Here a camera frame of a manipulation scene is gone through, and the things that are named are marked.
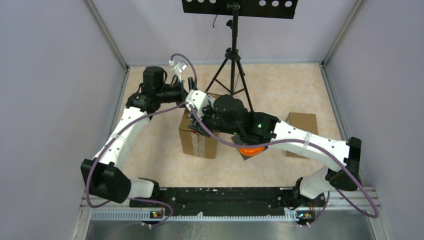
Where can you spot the black tripod stand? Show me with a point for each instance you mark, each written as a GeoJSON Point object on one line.
{"type": "Point", "coordinates": [232, 54]}

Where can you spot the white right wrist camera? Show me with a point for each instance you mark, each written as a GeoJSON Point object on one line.
{"type": "Point", "coordinates": [198, 100]}

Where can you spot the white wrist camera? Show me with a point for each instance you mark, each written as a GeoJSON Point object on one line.
{"type": "Point", "coordinates": [198, 100]}
{"type": "Point", "coordinates": [177, 69]}

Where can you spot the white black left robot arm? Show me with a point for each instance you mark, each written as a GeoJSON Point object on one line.
{"type": "Point", "coordinates": [102, 174]}

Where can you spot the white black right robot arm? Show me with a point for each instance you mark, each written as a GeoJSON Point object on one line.
{"type": "Point", "coordinates": [226, 114]}

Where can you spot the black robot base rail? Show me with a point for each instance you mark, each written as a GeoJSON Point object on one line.
{"type": "Point", "coordinates": [229, 201]}

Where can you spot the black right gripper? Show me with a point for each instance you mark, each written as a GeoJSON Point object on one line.
{"type": "Point", "coordinates": [206, 111]}

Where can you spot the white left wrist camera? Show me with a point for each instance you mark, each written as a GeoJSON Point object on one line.
{"type": "Point", "coordinates": [177, 69]}

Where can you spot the large cardboard express box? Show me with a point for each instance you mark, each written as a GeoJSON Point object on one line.
{"type": "Point", "coordinates": [195, 144]}

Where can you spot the small cardboard box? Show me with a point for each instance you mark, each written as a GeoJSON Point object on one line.
{"type": "Point", "coordinates": [304, 121]}

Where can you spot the black perforated tripod tray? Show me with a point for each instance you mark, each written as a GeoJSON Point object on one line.
{"type": "Point", "coordinates": [277, 9]}

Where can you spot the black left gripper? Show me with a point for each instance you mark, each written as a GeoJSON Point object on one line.
{"type": "Point", "coordinates": [183, 93]}

